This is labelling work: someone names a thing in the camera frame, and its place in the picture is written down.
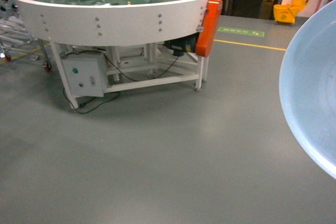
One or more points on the light blue round plate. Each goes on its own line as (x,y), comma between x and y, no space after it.
(307,87)

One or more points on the black electric motor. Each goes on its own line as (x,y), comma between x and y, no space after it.
(182,45)

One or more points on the white round rotary conveyor table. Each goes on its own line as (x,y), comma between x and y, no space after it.
(129,33)

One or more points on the white electrical control box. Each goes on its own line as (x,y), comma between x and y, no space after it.
(86,74)

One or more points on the orange motor guard cover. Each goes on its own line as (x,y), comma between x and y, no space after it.
(210,23)

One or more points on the yellow mop bucket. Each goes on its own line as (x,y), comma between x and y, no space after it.
(288,13)

